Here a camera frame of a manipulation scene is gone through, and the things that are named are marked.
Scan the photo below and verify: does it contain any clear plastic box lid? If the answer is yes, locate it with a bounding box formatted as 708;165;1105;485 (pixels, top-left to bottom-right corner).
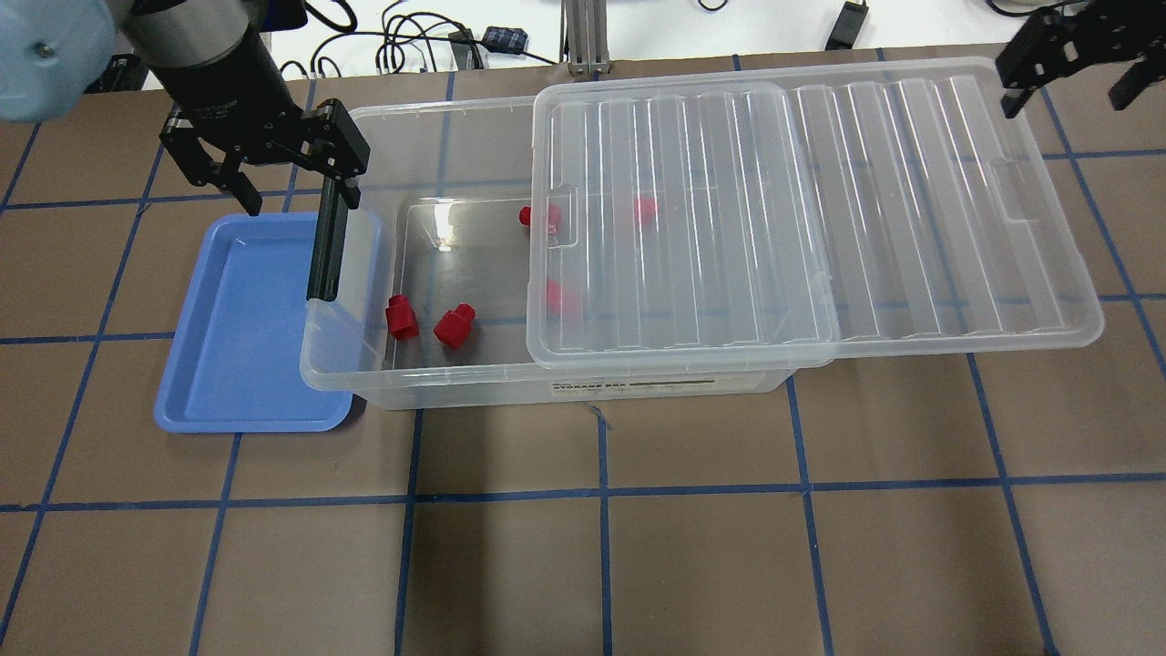
526;56;1104;374

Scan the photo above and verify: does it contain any clear plastic storage box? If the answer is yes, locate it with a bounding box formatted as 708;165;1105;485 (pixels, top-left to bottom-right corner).
300;86;840;408

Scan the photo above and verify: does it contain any aluminium frame post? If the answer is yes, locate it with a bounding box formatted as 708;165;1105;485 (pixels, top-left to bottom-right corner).
559;0;611;78

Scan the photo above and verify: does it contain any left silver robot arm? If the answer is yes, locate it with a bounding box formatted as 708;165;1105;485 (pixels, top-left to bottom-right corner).
1;1;371;216

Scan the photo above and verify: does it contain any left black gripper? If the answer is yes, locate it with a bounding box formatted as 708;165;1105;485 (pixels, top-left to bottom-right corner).
159;98;371;217

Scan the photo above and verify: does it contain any black power brick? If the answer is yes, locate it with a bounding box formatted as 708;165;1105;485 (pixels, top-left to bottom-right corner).
823;1;869;51

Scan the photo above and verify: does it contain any blue plastic tray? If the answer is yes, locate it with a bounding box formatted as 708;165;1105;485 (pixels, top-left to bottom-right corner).
154;212;353;435

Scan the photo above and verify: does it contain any black power adapter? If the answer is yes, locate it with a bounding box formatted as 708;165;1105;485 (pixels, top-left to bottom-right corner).
480;26;529;56

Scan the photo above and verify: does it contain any black box latch handle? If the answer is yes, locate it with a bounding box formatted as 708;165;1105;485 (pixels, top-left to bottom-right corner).
305;179;350;302

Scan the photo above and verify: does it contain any black cables bundle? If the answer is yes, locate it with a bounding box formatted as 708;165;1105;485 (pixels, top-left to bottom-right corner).
273;0;559;83

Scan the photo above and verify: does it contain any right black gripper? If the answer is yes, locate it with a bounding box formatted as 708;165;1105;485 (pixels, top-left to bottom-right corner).
995;1;1165;119

